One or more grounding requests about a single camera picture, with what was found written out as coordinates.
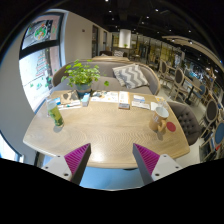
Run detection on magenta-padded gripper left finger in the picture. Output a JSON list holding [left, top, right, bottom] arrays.
[[41, 143, 92, 185]]

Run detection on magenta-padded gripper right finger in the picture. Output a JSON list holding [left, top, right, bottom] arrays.
[[132, 143, 184, 186]]

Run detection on green-labelled clear drink bottle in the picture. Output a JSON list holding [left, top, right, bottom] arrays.
[[45, 97, 65, 128]]

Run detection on flat round red coaster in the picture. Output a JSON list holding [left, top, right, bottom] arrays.
[[165, 121, 177, 133]]

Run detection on tan ceramic mug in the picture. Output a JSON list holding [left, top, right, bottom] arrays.
[[148, 105, 170, 134]]

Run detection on grey tufted armchair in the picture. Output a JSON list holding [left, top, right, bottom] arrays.
[[166, 100, 204, 147]]

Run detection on white leaflet stack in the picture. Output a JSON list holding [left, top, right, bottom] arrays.
[[131, 94, 152, 110]]

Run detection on clear plastic cup with straw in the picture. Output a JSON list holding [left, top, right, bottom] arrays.
[[156, 97, 168, 110]]

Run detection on small blue white box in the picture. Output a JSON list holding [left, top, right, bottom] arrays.
[[81, 92, 92, 108]]

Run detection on brown cardboard card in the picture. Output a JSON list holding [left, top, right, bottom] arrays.
[[59, 89, 81, 105]]

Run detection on white orange paper box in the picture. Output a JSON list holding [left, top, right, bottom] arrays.
[[118, 90, 131, 110]]

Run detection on printed menu leaflet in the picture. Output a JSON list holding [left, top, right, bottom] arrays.
[[89, 90, 120, 104]]

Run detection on group of dining chairs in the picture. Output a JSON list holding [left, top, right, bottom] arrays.
[[156, 59, 224, 163]]

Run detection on green potted plant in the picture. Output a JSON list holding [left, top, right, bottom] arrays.
[[60, 59, 110, 94]]

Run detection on grey white chevron cushion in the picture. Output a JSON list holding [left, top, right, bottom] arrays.
[[112, 63, 150, 89]]

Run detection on large window with decals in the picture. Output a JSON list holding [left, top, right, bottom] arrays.
[[18, 12, 65, 113]]

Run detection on grey curved sofa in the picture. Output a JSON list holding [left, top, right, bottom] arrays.
[[51, 59, 162, 96]]

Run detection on white round column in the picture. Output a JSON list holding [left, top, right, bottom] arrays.
[[118, 28, 132, 49]]

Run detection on group of ceiling lights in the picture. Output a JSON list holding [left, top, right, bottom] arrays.
[[103, 0, 194, 44]]

